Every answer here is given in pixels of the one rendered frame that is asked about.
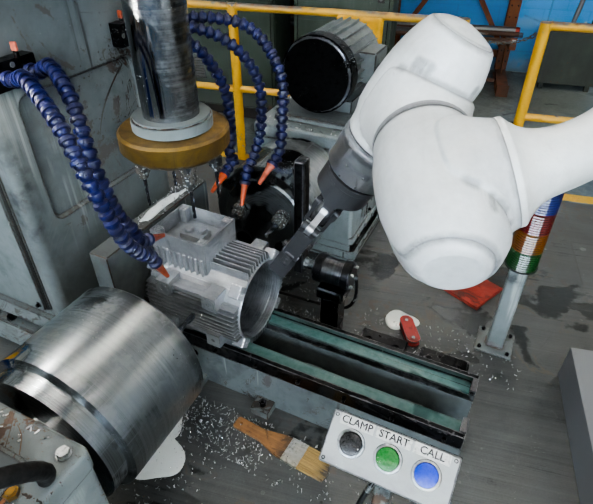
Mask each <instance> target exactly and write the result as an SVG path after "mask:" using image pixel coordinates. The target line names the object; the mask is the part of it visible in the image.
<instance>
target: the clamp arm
mask: <svg viewBox="0 0 593 504"><path fill-rule="evenodd" d="M292 174H294V235H295V233H296V232H297V231H298V229H299V228H300V226H301V223H302V222H303V221H305V219H304V217H305V215H306V214H307V213H308V211H309V177H310V158H309V157H307V156H302V155H301V156H299V157H298V158H297V159H296V160H295V161H294V166H293V167H292ZM308 259H310V258H309V257H308V250H307V249H306V251H305V252H304V254H303V255H302V256H301V257H300V259H299V260H298V261H297V262H296V264H295V265H294V271H295V272H298V273H303V272H304V271H305V269H308V268H306V267H307V266H308V265H307V264H306V263H305V262H307V263H308V262H309V260H308ZM304 263H305V264H304ZM304 266H305V267H304Z"/></svg>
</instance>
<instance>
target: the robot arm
mask: <svg viewBox="0 0 593 504"><path fill-rule="evenodd" d="M492 60H493V50H492V48H491V47H490V45H489V44H488V43H487V41H486V40H485V39H484V37H483V36H482V35H481V34H480V33H479V32H478V31H477V30H476V29H475V28H474V27H473V26H472V25H471V24H470V23H468V22H467V21H465V20H464V19H462V18H459V17H457V16H454V15H450V14H444V13H432V14H430V15H429V16H427V17H426V18H424V19H423V20H421V21H420V22H419V23H418V24H416V25H415V26H414V27H413V28H412V29H411V30H410V31H409V32H407V33H406V34H405V35H404V36H403V37H402V38H401V39H400V41H399V42H398V43H397V44H396V45H395V46H394V47H393V48H392V49H391V51H390V52H389V53H388V54H387V56H386V57H385V58H384V60H383V61H382V62H381V64H380V65H379V66H378V68H377V69H376V71H375V72H374V74H373V75H372V77H371V78H370V80H369V81H368V83H367V85H366V86H365V88H364V90H363V92H362V93H361V95H360V97H359V100H358V103H357V107H356V110H355V112H354V114H353V115H352V117H351V118H350V119H349V120H348V122H347V123H346V125H345V127H344V129H343V130H342V132H341V133H340V134H339V136H338V138H337V140H336V141H335V142H336V143H335V144H334V145H333V147H332V148H331V150H330V149H329V153H328V155H329V159H328V161H327V162H326V164H325V165H324V166H323V168H322V169H321V171H320V172H319V174H318V178H317V182H318V187H319V189H320V191H321V194H320V195H318V197H316V199H315V200H314V202H313V203H312V207H311V209H310V210H309V211H308V213H307V214H306V215H305V217H304V219H305V221H303V222H302V223H301V226H300V228H299V229H298V231H297V232H296V233H295V235H294V236H293V237H292V238H290V240H289V241H288V240H285V241H284V242H283V243H282V245H283V246H284V247H283V248H282V250H281V251H280V252H279V254H278V255H277V256H276V258H275V259H274V260H273V262H272V263H271V264H270V266H269V267H268V268H269V269H270V270H272V271H273V272H274V273H275V274H277V275H278V276H279V277H280V278H282V279H283V278H284V277H285V276H286V275H287V273H288V272H289V271H290V270H291V268H292V267H293V266H294V265H295V264H296V262H297V261H298V260H299V259H300V257H301V256H302V255H303V254H304V252H305V251H306V249H307V250H309V251H310V249H311V248H312V247H313V245H312V244H310V243H311V242H312V241H313V239H314V238H316V237H318V236H319V233H320V232H324V231H325V230H326V228H327V227H328V226H329V225H330V224H331V223H333V222H335V220H336V219H337V218H338V217H339V216H340V214H341V212H342V211H343V210H345V211H358V210H360V209H362V208H363V207H364V206H365V205H366V204H367V203H368V202H369V200H370V199H371V198H372V197H373V196H374V195H375V201H376V206H377V210H378V214H379V218H380V222H381V224H382V226H383V229H384V231H385V233H386V235H387V237H388V240H389V243H390V245H391V247H392V249H393V251H394V253H395V255H396V257H397V259H398V261H399V262H400V264H401V265H402V267H403V268H404V269H405V270H406V271H407V272H408V273H409V274H410V275H411V276H412V277H414V278H415V279H417V280H419V281H421V282H423V283H425V284H427V285H429V286H431V287H434V288H438V289H444V290H459V289H465V288H469V287H473V286H475V285H477V284H479V283H481V282H483V281H484V280H486V279H488V278H490V277H491V276H492V275H494V274H495V273H496V271H497V270H498V269H499V267H500V266H501V264H502V263H503V261H504V259H505V258H506V256H507V254H508V252H509V250H510V248H511V245H512V237H513V234H512V233H513V232H514V231H516V230H517V229H519V228H522V227H525V226H527V225H528V223H529V221H530V219H531V217H532V216H533V214H534V213H535V212H536V210H537V209H538V208H539V207H540V206H541V205H542V204H543V203H545V202H546V201H548V200H549V199H551V198H553V197H555V196H557V195H559V194H562V193H564V192H566V191H569V190H571V189H574V188H576V187H578V186H581V185H583V184H585V183H587V182H589V181H592V180H593V108H591V109H590V110H588V111H587V112H585V113H583V114H582V115H579V116H577V117H575V118H573V119H571V120H568V121H565V122H563V123H560V124H556V125H553V126H548V127H542V128H523V127H519V126H516V125H514V124H512V123H510V122H508V121H506V120H505V119H503V118H502V117H501V116H498V117H493V118H481V117H473V112H474V104H473V101H474V100H475V98H476V97H477V96H478V94H479V93H480V92H481V90H482V88H483V86H484V83H485V81H486V78H487V76H488V73H489V70H490V67H491V63H492Z"/></svg>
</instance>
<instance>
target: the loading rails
mask: <svg viewBox="0 0 593 504"><path fill-rule="evenodd" d="M183 334H184V335H185V337H186V338H187V339H188V341H189V342H190V344H191V345H192V347H193V349H195V350H197V352H198V355H197V357H198V359H199V362H200V365H201V368H202V373H203V386H204V385H205V384H206V382H207V381H208V380H210V381H213V382H215V383H217V384H220V385H222V386H225V387H227V388H229V389H232V390H234V391H237V392H239V393H242V394H244V395H246V396H249V397H251V398H254V399H255V401H254V402H253V404H252V405H251V407H250V410H251V413H252V414H255V415H257V416H259V417H262V418H264V419H266V420H268V419H269V417H270V415H271V414H272V412H273V411H274V409H275V408H278V409H280V410H282V411H285V412H287V413H290V414H292V415H295V416H297V417H299V418H302V419H304V420H307V421H309V422H311V423H314V424H316V425H319V426H321V427H323V428H326V429H329V426H330V423H331V420H332V417H333V414H334V411H335V409H336V408H339V409H341V410H344V411H346V412H349V413H351V414H354V415H356V416H359V417H362V418H364V419H367V420H369V421H372V422H374V423H377V424H379V425H382V426H384V427H387V428H389V429H392V430H394V431H397V432H399V433H402V434H404V435H407V436H409V437H412V438H415V439H417V440H420V441H422V442H425V443H427V444H430V445H432V446H435V447H437V448H440V449H442V450H445V451H447V452H450V453H452V454H455V455H457V456H459V454H460V451H461V448H462V446H463V443H464V440H465V436H466V432H467V428H468V424H469V420H470V419H469V418H467V417H468V415H469V412H470V409H471V406H472V403H473V400H474V397H475V394H476V391H477V387H478V382H479V378H480V376H478V375H475V374H472V373H469V372H466V371H463V370H460V369H457V368H455V367H452V366H449V365H446V364H443V363H440V362H437V361H434V360H431V359H428V358H425V357H422V356H419V355H416V354H413V353H410V352H407V351H404V350H401V349H398V348H395V347H392V346H389V345H386V344H383V343H380V342H378V341H375V340H372V339H369V338H366V337H363V336H360V335H357V334H354V333H351V332H348V331H345V330H342V329H339V328H336V327H333V326H330V325H327V324H324V323H321V322H318V321H315V320H312V319H309V318H306V317H304V316H301V315H298V314H295V313H292V312H289V311H286V310H283V309H280V308H277V309H274V310H273V312H272V314H271V320H269V324H268V323H267V327H265V330H263V333H262V334H261V333H260V336H258V339H256V341H253V343H251V342H249V344H248V347H247V348H240V347H237V346H232V345H229V344H227V343H224V345H223V346H222V347H221V348H218V347H216V346H213V345H211V344H208V343H207V337H206V334H204V333H202V332H199V331H197V330H194V329H193V330H190V329H187V328H185V329H184V331H183Z"/></svg>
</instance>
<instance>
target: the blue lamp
mask: <svg viewBox="0 0 593 504"><path fill-rule="evenodd" d="M564 194H565V192H564V193H562V194H559V195H557V196H555V197H553V198H551V199H549V200H548V201H546V202H545V203H543V204H542V205H541V206H540V207H539V208H538V209H537V210H536V212H535V213H534V214H536V215H539V216H553V215H555V214H557V213H558V210H559V208H560V205H561V202H562V200H563V197H564Z"/></svg>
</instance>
